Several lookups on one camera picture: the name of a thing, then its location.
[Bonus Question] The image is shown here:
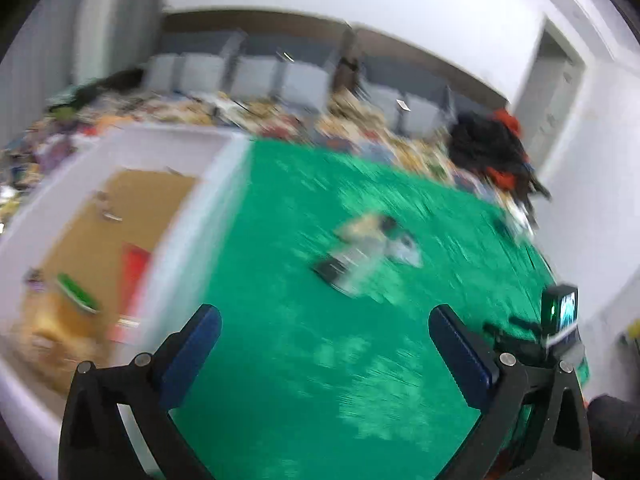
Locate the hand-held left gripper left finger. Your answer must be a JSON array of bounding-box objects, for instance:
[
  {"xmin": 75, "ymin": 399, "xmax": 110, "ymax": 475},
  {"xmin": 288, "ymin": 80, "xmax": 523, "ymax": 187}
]
[{"xmin": 59, "ymin": 303, "xmax": 223, "ymax": 480}]

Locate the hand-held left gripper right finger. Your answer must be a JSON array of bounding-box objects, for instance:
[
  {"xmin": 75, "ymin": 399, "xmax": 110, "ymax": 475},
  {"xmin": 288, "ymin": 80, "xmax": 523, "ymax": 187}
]
[{"xmin": 428, "ymin": 304, "xmax": 593, "ymax": 480}]

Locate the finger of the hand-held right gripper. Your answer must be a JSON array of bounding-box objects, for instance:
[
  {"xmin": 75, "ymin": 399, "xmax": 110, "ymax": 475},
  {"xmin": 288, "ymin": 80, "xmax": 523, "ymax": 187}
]
[{"xmin": 481, "ymin": 315, "xmax": 545, "ymax": 347}]

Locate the red snack packet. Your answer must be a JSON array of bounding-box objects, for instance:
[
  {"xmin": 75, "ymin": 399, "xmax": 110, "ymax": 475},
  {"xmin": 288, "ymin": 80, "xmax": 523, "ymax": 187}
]
[{"xmin": 111, "ymin": 244, "xmax": 152, "ymax": 342}]

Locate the white cardboard box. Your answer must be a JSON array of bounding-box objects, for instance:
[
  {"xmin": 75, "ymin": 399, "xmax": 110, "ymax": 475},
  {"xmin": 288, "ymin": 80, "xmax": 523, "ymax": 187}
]
[{"xmin": 0, "ymin": 124, "xmax": 252, "ymax": 480}]

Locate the green snack packet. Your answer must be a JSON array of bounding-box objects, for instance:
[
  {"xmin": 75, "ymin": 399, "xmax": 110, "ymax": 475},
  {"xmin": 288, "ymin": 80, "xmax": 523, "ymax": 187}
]
[{"xmin": 54, "ymin": 272, "xmax": 102, "ymax": 315}]

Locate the clear plastic cake package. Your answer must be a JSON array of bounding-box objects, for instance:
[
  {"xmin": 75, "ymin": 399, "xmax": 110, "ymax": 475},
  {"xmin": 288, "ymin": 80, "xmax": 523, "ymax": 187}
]
[{"xmin": 15, "ymin": 295, "xmax": 113, "ymax": 393}]

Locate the small silver snack packet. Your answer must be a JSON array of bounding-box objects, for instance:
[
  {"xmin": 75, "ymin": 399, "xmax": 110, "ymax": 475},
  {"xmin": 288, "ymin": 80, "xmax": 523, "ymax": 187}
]
[{"xmin": 94, "ymin": 191, "xmax": 124, "ymax": 224}]

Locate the purple candy bar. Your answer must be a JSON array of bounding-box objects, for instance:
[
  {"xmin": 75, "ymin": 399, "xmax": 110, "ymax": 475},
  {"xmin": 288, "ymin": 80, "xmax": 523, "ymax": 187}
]
[{"xmin": 24, "ymin": 269, "xmax": 49, "ymax": 295}]

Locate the person's right forearm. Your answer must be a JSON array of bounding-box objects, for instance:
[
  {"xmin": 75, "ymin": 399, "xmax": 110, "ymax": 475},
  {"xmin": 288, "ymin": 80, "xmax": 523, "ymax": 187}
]
[{"xmin": 585, "ymin": 394, "xmax": 640, "ymax": 480}]

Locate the green cloth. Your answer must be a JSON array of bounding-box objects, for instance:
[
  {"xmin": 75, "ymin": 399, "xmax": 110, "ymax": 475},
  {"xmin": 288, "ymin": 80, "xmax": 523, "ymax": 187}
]
[{"xmin": 167, "ymin": 139, "xmax": 592, "ymax": 480}]

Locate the clear black snack packet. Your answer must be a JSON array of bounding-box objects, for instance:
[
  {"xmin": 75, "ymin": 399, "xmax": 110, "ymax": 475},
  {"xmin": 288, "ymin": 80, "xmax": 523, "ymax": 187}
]
[{"xmin": 311, "ymin": 241, "xmax": 387, "ymax": 297}]

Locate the beige snack packet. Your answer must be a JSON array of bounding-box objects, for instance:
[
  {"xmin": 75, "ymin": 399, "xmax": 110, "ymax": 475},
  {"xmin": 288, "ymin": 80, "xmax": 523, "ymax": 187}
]
[{"xmin": 334, "ymin": 211, "xmax": 397, "ymax": 242}]

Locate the black and red bag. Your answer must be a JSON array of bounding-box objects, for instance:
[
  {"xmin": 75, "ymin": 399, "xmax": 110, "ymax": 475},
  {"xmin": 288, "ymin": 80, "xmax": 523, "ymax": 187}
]
[{"xmin": 446, "ymin": 109, "xmax": 553, "ymax": 241}]

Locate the grey pillow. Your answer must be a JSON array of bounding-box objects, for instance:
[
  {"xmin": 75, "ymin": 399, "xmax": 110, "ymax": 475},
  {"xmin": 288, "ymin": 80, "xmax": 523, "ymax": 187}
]
[
  {"xmin": 179, "ymin": 52, "xmax": 237, "ymax": 93},
  {"xmin": 399, "ymin": 91, "xmax": 452, "ymax": 137},
  {"xmin": 277, "ymin": 61, "xmax": 335, "ymax": 112},
  {"xmin": 146, "ymin": 54, "xmax": 187, "ymax": 92},
  {"xmin": 231, "ymin": 55, "xmax": 282, "ymax": 98}
]

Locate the pile of assorted goods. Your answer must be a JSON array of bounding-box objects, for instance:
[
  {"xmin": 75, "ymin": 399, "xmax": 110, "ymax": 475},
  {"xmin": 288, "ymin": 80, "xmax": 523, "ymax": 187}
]
[{"xmin": 0, "ymin": 86, "xmax": 507, "ymax": 207}]

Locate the dark cloth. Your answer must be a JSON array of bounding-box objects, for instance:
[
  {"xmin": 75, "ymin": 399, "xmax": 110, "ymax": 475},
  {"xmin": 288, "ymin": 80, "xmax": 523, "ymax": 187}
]
[{"xmin": 47, "ymin": 67, "xmax": 148, "ymax": 113}]

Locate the white door frame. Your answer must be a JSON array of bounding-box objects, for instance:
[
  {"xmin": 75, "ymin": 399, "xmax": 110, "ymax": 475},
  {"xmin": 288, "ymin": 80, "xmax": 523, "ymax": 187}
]
[{"xmin": 514, "ymin": 14, "xmax": 587, "ymax": 173}]

